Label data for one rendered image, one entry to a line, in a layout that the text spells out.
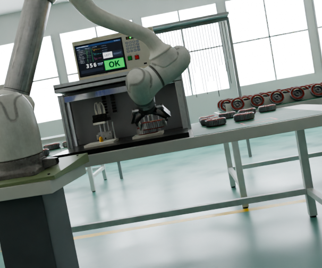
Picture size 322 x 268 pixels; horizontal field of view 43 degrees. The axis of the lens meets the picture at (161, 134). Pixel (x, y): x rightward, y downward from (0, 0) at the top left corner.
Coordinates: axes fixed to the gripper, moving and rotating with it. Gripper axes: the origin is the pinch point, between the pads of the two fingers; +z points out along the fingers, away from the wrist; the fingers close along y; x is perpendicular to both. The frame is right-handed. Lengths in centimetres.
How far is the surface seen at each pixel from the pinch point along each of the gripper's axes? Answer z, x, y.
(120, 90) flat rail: 11.8, 29.1, -15.4
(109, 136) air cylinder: 25.6, 10.3, -26.4
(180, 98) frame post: 16.7, 20.3, 14.9
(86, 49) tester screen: 3, 52, -30
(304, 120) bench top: -4, -14, 65
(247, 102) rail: 125, 69, 66
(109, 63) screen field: 7.2, 44.0, -18.8
